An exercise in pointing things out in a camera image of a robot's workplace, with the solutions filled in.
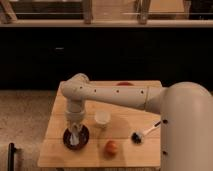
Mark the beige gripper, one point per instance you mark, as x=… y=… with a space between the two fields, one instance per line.
x=74 y=120

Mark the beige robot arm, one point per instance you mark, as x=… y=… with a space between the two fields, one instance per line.
x=186 y=111

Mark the dark purple bowl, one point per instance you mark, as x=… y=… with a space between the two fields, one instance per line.
x=83 y=136

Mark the orange round fruit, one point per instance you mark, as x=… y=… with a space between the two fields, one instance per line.
x=111 y=148

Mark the wooden table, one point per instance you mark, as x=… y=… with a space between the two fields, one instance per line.
x=105 y=122

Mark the black white dish brush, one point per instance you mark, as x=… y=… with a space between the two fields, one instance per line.
x=138 y=137

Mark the orange plate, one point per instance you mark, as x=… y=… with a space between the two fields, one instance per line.
x=125 y=84

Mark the wooden counter ledge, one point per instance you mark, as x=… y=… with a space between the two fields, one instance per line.
x=113 y=23

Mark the black post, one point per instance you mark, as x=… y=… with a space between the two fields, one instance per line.
x=11 y=153

